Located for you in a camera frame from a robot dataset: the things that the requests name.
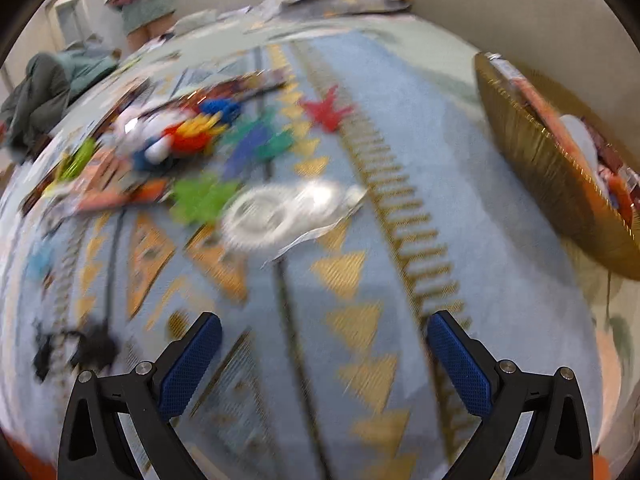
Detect gold ribbed basket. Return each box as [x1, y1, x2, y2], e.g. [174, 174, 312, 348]
[474, 52, 640, 281]

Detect pile of green clothes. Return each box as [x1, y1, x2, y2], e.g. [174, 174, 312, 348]
[0, 42, 121, 161]

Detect colourful plastic robot toy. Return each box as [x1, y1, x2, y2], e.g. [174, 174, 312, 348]
[115, 97, 241, 171]

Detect patterned blue blanket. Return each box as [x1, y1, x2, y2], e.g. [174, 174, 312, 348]
[0, 15, 621, 480]

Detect red plastic figure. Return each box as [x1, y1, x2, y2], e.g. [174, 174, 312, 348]
[299, 85, 357, 133]

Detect dark blue plastic figure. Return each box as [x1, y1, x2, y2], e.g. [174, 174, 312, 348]
[222, 125, 273, 181]

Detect green plastic toy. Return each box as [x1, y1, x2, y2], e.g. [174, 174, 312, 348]
[45, 137, 98, 196]

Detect black dinosaur figure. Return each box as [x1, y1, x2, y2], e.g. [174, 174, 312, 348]
[32, 322, 118, 381]

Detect grey patterned pillow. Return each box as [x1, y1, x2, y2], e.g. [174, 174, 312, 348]
[280, 0, 413, 17]

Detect clear round gear case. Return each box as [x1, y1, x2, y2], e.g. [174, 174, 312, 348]
[220, 180, 368, 256]

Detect beige padded headboard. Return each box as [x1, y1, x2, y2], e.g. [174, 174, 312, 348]
[400, 0, 640, 191]

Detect green plastic figure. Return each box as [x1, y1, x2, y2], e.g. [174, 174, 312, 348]
[170, 172, 241, 228]

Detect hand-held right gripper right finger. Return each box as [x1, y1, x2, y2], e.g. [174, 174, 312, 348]
[427, 311, 594, 480]

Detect teal plastic figure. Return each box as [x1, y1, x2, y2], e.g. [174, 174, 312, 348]
[227, 110, 296, 166]

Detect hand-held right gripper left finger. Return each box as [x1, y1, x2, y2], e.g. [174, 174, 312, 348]
[57, 311, 223, 480]

